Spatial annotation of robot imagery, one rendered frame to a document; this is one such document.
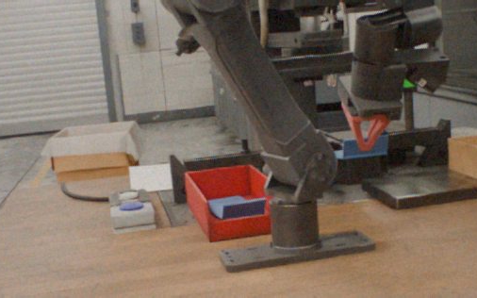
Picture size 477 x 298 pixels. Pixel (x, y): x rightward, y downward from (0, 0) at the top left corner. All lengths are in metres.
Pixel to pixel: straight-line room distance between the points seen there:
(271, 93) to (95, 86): 9.62
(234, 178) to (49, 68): 9.29
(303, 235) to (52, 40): 9.67
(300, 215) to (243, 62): 0.21
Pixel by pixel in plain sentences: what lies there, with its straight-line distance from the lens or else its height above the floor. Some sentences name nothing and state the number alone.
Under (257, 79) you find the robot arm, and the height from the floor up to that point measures 1.14.
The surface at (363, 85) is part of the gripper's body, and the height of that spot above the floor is 1.11.
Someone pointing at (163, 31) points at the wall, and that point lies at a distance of 10.51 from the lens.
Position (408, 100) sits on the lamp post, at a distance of 1.58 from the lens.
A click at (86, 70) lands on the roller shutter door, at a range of 10.49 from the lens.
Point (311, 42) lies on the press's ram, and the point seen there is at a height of 1.16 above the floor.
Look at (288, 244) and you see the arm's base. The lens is 0.94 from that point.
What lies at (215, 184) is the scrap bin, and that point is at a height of 0.93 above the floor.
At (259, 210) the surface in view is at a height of 0.91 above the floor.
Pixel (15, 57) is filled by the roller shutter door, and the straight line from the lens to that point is 10.59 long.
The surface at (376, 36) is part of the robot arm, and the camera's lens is 0.99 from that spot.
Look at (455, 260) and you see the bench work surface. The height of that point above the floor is 0.90.
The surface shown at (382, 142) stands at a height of 1.01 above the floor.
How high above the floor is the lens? 1.20
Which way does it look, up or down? 12 degrees down
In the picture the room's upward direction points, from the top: 5 degrees counter-clockwise
